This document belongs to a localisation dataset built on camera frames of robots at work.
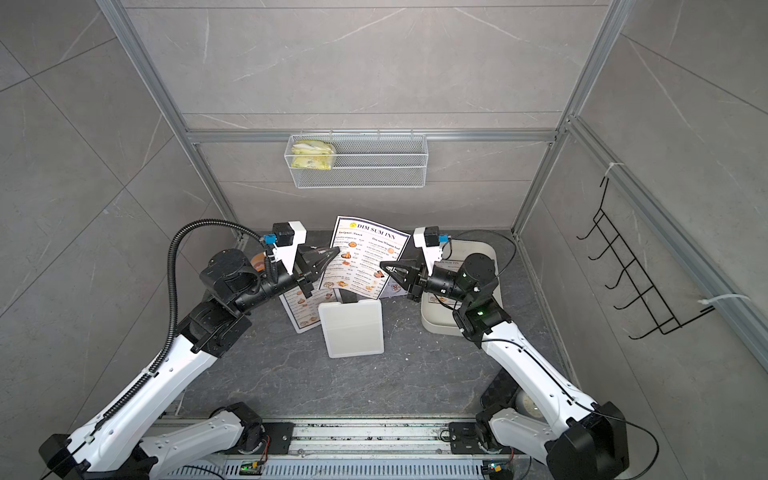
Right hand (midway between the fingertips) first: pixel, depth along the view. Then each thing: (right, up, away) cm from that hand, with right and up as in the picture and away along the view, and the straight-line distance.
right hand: (385, 267), depth 61 cm
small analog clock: (+36, -36, +13) cm, 53 cm away
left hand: (-10, +4, -4) cm, 11 cm away
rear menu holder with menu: (-25, -15, +27) cm, 40 cm away
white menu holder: (-9, -18, +19) cm, 27 cm away
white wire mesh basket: (-11, +35, +40) cm, 54 cm away
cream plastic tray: (+17, -18, +36) cm, 43 cm away
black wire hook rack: (+56, -10, -2) cm, 57 cm away
